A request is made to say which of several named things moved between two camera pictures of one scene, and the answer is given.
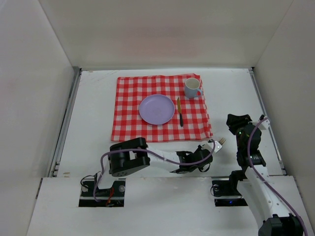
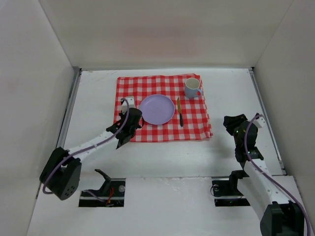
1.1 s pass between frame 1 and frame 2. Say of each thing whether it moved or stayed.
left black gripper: moved
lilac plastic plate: stayed
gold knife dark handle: stayed
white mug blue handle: stayed
